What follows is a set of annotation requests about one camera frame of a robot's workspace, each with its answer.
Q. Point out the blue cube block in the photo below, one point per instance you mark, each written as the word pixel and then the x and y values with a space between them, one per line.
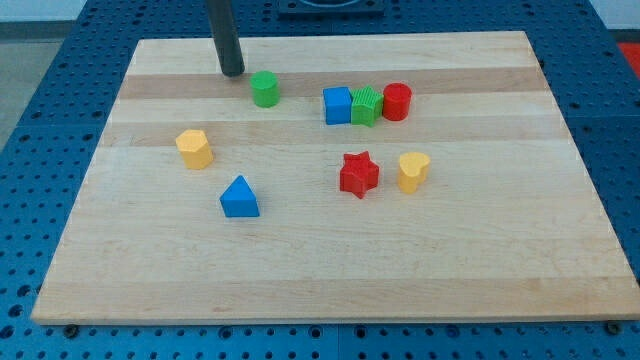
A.
pixel 337 105

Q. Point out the red star block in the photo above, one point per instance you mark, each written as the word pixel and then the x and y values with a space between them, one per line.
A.
pixel 359 174

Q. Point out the blue triangle block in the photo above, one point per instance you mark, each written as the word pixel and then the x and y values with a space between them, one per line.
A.
pixel 239 200

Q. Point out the green star block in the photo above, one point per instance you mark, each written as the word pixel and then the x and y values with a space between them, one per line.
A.
pixel 366 106

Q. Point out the light wooden board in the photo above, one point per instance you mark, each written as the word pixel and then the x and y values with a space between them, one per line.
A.
pixel 507 226

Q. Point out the yellow heart block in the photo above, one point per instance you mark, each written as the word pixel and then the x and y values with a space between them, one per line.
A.
pixel 413 171

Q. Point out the green cylinder block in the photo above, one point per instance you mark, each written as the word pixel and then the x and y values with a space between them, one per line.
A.
pixel 265 89

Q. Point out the red cylinder block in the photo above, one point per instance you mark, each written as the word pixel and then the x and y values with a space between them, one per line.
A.
pixel 397 100

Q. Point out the yellow hexagon block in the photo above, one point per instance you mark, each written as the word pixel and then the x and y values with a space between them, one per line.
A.
pixel 194 149

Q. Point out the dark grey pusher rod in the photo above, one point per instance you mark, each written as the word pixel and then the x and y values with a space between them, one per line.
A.
pixel 225 35

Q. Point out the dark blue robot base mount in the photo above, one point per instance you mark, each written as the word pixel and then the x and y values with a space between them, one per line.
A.
pixel 300 8

